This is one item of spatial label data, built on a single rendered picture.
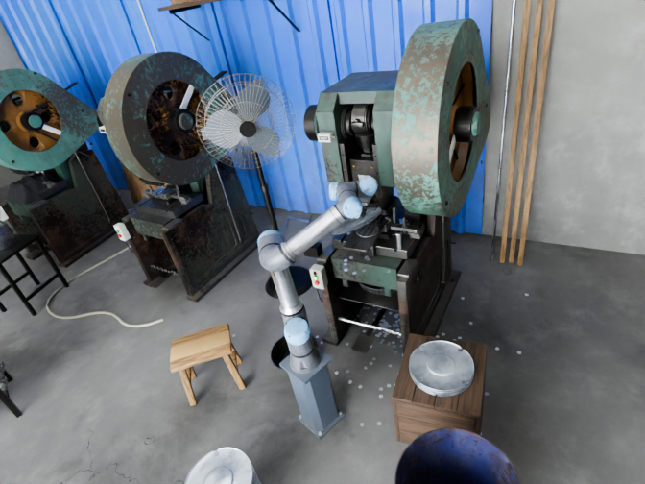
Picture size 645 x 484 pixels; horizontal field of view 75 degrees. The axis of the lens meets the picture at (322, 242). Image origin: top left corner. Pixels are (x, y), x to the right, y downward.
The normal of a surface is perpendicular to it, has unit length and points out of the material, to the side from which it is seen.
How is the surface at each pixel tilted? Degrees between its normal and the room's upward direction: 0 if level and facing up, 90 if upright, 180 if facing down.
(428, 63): 41
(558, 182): 90
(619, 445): 0
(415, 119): 68
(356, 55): 90
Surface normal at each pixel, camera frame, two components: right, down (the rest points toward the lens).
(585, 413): -0.17, -0.83
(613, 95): -0.47, 0.54
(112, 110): -0.52, 0.08
